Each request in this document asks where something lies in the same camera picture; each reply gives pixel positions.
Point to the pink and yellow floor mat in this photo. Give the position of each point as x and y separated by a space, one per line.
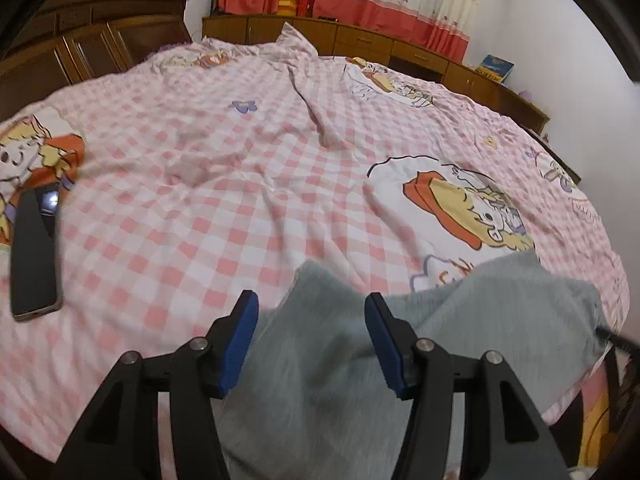
597 425

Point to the pink checkered cartoon blanket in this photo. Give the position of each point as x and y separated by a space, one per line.
250 160

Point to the dark wooden bed frame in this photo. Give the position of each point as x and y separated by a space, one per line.
557 157

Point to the black smartphone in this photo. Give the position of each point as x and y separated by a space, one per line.
35 260

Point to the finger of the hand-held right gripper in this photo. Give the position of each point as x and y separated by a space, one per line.
620 340

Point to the yellow box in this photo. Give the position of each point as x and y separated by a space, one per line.
287 6

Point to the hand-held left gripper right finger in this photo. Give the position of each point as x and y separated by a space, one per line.
385 346

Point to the brown wooden headboard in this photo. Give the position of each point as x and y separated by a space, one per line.
75 45

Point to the long wooden cabinet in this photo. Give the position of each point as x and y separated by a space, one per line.
360 40

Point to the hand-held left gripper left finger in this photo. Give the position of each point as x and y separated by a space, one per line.
242 341

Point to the grey pants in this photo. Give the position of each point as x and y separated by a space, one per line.
320 360

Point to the blue book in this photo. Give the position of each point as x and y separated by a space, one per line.
495 67

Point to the small purple item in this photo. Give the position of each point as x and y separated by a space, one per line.
527 96

